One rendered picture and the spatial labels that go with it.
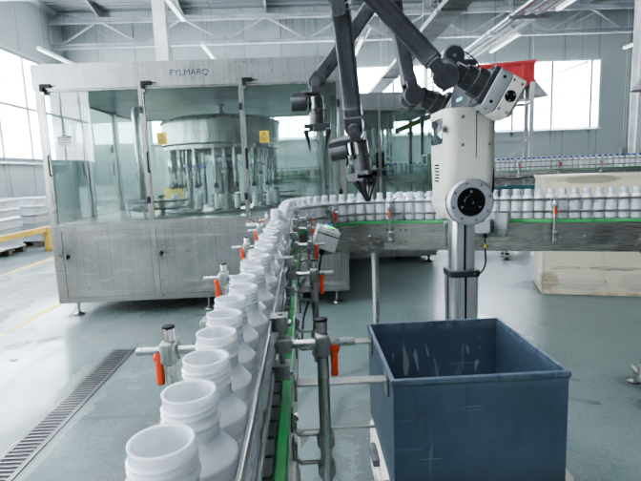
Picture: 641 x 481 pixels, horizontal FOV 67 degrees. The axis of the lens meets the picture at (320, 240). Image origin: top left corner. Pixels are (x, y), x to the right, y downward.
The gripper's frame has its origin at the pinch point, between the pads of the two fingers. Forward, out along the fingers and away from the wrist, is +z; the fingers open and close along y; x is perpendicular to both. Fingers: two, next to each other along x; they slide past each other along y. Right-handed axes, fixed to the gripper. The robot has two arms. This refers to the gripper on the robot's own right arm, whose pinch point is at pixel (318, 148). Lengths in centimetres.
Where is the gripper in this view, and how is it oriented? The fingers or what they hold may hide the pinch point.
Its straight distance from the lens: 193.1
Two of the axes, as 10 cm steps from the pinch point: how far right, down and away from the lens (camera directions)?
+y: -10.0, 0.4, -0.3
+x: 0.4, 1.5, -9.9
